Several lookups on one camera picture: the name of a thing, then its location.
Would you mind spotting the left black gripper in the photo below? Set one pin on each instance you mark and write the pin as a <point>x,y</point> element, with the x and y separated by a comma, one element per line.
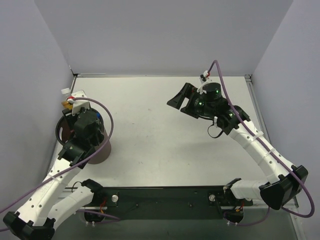
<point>81,113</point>

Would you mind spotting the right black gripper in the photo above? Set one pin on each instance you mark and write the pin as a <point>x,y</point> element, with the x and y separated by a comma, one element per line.
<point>190,100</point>

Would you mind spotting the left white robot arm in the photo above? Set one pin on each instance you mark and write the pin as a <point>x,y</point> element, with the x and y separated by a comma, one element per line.
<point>40,216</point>

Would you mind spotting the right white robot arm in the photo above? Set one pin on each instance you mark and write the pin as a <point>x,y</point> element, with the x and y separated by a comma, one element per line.
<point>282,176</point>

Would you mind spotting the dark brown round bin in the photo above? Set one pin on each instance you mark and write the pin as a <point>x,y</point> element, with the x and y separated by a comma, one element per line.
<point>63,133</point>

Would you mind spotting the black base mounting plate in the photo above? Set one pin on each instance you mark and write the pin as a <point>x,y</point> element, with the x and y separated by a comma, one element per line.
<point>167,202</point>

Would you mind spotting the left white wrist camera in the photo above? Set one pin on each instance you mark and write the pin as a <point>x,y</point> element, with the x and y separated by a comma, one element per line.
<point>78,103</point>

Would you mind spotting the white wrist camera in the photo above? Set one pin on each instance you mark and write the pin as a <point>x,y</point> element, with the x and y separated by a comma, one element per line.
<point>78,103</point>
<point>205,80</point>

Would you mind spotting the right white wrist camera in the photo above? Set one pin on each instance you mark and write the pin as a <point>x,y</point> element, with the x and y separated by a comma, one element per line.
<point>205,80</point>

